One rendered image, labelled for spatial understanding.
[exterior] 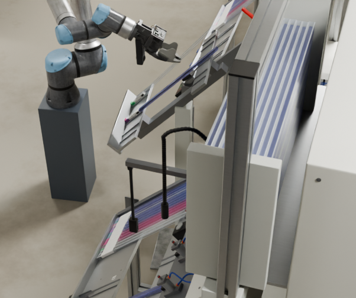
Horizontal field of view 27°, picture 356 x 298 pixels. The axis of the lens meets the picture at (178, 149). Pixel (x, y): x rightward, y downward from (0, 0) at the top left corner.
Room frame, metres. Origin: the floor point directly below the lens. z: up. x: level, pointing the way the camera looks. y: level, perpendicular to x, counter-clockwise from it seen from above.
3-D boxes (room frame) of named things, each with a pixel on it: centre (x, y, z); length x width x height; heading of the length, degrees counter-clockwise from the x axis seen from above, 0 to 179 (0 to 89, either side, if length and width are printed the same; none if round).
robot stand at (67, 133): (2.63, 0.51, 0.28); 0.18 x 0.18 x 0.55; 81
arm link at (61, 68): (2.63, 0.50, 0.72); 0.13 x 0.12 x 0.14; 113
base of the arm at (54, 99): (2.63, 0.51, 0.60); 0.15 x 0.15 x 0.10
